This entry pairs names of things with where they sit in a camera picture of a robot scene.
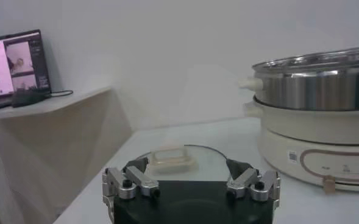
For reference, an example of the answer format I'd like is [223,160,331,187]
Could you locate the glass lid cream handle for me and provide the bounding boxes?
[135,144,229,183]

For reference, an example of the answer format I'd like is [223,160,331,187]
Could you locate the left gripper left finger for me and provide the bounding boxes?
[102,156,161,200]

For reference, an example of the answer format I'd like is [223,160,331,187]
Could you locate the perforated steel steamer basket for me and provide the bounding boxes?
[238,45,359,111]

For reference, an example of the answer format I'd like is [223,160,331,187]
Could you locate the laptop with pink screen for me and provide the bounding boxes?
[0,29,52,112]

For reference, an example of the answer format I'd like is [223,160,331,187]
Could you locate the cream electric cooker base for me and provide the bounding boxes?
[243,97,359,193]

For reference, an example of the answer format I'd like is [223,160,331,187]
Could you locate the black computer mouse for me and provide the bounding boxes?
[12,90,51,108]

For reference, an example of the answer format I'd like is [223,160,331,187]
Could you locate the white side table beige panel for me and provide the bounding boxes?
[0,86,133,224]

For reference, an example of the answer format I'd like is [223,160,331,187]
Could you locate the thin black looped cable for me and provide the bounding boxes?
[46,89,74,98]

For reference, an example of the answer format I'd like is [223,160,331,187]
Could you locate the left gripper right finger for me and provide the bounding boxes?
[226,158,281,202]

